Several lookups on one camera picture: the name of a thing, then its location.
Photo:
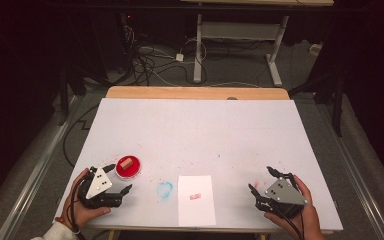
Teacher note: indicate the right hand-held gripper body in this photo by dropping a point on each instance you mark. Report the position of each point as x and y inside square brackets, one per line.
[285, 193]

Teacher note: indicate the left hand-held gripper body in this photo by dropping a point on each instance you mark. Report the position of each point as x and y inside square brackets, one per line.
[98, 183]

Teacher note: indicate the small wooden stamp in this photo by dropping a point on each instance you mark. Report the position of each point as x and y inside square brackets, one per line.
[126, 163]

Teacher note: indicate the round red ink pad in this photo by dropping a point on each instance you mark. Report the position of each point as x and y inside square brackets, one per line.
[131, 171]

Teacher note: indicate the white paper sheet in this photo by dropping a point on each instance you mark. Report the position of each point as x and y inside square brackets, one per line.
[196, 210]

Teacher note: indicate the person's left hand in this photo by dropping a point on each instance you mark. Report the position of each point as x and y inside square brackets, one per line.
[76, 215]

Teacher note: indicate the person's right hand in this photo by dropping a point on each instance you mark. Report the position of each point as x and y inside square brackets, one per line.
[305, 226]

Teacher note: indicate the large white board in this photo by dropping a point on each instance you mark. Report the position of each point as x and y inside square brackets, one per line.
[196, 133]

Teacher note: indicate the dark table grommet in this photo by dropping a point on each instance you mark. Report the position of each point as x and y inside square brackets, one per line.
[232, 98]

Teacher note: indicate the black metal stand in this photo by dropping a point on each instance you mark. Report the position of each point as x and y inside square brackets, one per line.
[337, 106]

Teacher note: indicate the light wooden table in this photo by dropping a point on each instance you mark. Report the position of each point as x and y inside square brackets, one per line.
[196, 92]

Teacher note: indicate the small white box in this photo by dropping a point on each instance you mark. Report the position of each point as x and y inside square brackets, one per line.
[315, 49]

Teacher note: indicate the white power adapter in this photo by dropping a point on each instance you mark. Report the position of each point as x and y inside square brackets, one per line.
[179, 57]

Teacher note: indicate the white-framed desk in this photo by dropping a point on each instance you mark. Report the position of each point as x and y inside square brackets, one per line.
[236, 30]

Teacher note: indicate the metal floor rail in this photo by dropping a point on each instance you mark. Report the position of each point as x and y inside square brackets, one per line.
[40, 166]
[356, 176]

